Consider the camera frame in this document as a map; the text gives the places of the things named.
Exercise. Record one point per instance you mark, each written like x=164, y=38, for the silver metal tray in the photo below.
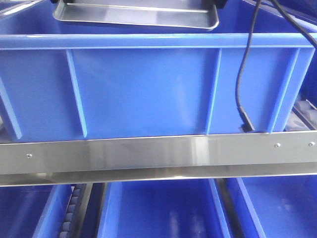
x=196, y=14

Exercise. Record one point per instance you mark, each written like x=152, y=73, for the large blue plastic box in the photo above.
x=61, y=81

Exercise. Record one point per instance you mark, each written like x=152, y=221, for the lower middle blue bin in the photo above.
x=188, y=208

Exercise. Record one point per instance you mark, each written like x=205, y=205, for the blue bin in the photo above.
x=275, y=207
x=33, y=211
x=188, y=208

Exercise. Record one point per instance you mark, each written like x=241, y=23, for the steel front rack beam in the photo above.
x=159, y=158

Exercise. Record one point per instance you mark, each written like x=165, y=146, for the lower right blue bin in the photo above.
x=275, y=207

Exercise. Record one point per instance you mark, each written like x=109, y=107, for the lower left blue bin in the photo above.
x=33, y=211

